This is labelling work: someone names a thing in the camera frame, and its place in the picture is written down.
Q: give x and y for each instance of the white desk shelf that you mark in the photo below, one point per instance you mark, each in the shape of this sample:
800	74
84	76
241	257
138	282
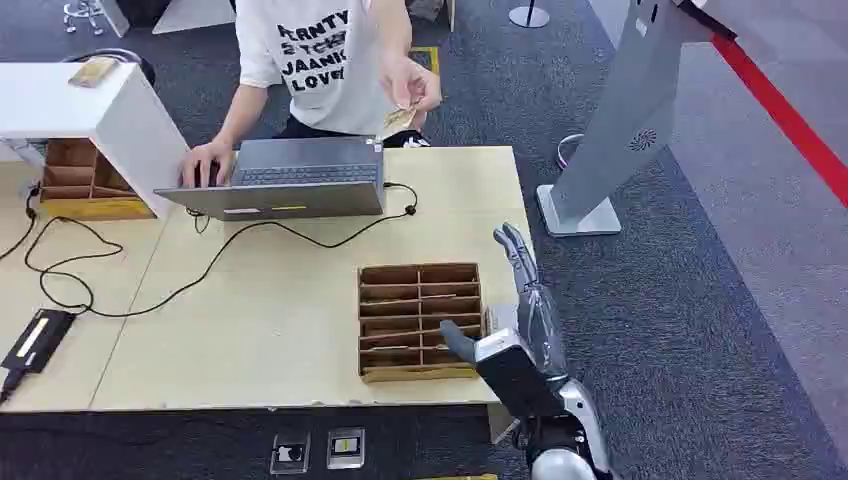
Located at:
132	132

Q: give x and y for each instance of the person's left hand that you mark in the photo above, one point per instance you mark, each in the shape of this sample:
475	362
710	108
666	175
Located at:
411	83

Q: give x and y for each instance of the person's right hand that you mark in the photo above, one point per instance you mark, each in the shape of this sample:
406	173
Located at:
202	156

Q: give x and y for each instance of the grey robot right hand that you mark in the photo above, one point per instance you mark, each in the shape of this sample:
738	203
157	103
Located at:
540	324

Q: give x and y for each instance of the wooden box under shelf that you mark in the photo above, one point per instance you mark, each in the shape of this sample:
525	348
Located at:
73	175

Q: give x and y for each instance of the black power adapter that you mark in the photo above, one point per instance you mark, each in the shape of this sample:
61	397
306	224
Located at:
36	338

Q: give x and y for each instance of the person's hand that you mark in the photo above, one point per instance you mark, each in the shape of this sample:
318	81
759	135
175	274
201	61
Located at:
411	83
202	156

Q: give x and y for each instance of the tan card on shelf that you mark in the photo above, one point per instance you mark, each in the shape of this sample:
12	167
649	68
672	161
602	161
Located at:
93	71

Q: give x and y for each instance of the black round chair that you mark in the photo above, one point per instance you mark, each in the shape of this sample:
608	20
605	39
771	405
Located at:
132	58

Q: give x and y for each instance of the wooden slotted card box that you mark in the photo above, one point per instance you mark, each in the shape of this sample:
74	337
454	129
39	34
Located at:
417	311

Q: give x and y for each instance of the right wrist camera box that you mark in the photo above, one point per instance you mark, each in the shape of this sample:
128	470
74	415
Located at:
510	378

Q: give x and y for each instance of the tan card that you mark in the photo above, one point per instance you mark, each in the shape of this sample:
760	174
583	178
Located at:
399	119
93	71

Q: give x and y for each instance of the black computer mouse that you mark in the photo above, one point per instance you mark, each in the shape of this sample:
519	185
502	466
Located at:
213	175

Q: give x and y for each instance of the floor socket plate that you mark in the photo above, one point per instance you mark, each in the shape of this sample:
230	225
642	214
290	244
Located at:
345	448
290	454

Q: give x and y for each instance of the person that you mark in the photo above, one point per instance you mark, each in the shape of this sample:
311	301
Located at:
318	66

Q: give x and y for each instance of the round stanchion base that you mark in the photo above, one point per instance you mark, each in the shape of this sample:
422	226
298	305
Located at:
528	16

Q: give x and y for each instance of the chrome chair base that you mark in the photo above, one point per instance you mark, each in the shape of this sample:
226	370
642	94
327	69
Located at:
85	13

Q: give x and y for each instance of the white paper sheet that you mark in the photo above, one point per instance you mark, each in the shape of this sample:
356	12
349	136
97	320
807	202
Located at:
500	318

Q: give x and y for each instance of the grey kiosk stand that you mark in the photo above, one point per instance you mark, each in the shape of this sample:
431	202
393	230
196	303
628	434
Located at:
629	99

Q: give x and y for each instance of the grey laptop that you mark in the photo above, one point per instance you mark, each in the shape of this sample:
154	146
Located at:
298	199

